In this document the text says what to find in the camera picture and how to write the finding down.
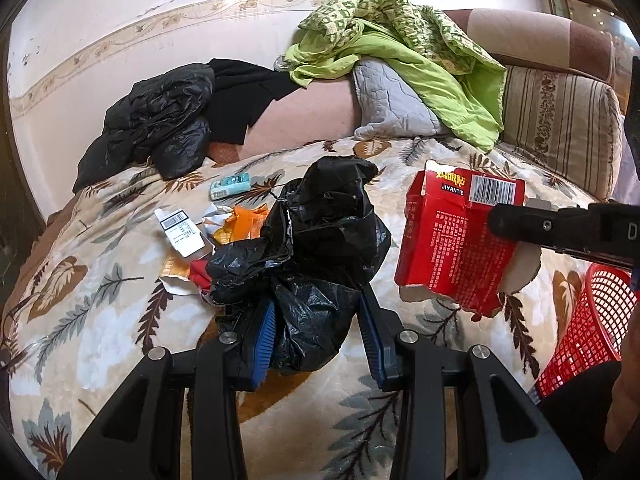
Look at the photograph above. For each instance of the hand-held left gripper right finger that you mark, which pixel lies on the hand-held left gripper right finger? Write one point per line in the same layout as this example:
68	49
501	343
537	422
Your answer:
371	340

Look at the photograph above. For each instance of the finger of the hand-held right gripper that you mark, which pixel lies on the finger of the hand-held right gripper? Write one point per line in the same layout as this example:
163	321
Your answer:
535	225

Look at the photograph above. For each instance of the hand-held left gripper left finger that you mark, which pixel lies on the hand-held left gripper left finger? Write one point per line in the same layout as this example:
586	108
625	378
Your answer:
265	340

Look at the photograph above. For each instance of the red carton box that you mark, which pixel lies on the red carton box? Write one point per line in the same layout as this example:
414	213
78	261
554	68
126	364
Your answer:
450	240

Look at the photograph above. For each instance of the red plastic mesh basket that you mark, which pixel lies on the red plastic mesh basket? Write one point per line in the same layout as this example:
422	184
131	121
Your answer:
590	330

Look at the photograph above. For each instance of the orange foil wrapper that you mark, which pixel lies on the orange foil wrapper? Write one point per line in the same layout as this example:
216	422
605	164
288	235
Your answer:
242	225

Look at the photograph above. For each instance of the black plastic bag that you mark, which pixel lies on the black plastic bag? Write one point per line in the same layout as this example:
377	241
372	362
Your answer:
320	220

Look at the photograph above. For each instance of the person's right forearm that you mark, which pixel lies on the person's right forearm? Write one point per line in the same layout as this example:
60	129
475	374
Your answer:
627	400

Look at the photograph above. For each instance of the small red wrapper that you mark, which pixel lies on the small red wrapper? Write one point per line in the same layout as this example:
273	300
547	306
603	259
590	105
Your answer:
200	275

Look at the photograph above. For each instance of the striped floral sofa cushion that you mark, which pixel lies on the striped floral sofa cushion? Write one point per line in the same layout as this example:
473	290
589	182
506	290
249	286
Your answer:
560	125

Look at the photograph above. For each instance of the white box with barcode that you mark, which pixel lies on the white box with barcode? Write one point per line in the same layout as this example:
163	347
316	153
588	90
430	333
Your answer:
182	237

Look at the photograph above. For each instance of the crumpled white paper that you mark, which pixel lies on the crumpled white paper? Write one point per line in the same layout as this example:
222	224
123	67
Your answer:
215	217

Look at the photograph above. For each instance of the floral leaf blanket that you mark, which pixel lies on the floral leaf blanket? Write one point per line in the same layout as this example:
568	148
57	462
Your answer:
125	320

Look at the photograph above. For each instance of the small teal box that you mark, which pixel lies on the small teal box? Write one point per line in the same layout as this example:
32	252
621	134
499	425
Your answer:
229	186

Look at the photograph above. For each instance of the brown padded headboard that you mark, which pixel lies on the brown padded headboard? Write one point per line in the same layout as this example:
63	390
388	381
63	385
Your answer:
540	40

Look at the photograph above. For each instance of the grey quilted pillow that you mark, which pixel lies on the grey quilted pillow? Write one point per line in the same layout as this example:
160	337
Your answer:
390	100

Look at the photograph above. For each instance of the person's dark trousers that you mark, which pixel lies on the person's dark trousers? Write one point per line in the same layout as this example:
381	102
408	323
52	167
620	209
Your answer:
575	420

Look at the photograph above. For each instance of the pink bed sheet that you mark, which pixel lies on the pink bed sheet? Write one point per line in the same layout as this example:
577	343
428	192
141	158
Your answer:
310	115

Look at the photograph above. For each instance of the wooden framed window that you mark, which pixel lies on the wooden framed window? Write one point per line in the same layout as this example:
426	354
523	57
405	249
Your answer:
585	0

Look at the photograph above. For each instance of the green patterned quilt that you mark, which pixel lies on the green patterned quilt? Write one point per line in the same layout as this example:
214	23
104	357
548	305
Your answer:
400	35

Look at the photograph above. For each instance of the black cloth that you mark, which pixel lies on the black cloth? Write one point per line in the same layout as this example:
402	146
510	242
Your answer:
240	100

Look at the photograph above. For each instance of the black puffer jacket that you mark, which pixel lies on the black puffer jacket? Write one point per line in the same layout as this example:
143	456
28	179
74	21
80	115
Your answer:
150	120

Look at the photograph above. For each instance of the small glass dish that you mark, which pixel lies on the small glass dish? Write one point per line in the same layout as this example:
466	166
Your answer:
281	64

